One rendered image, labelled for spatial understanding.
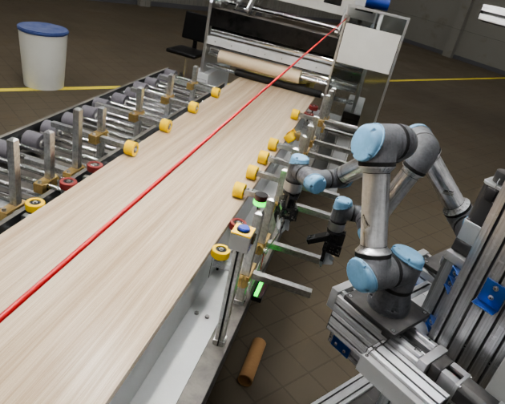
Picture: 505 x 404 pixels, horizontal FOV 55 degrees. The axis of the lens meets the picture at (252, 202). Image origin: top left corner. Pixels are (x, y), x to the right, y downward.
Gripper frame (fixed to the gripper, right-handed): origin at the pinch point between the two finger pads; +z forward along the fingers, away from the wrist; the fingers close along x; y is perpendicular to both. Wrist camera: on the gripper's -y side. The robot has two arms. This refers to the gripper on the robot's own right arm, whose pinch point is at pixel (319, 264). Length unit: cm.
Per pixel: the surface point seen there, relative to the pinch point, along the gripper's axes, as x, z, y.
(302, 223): 180, 82, -22
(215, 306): -28, 20, -39
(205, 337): -47, 20, -36
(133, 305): -72, -8, -57
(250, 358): 3, 74, -21
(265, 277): -26.5, -2.7, -20.1
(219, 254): -29, -9, -41
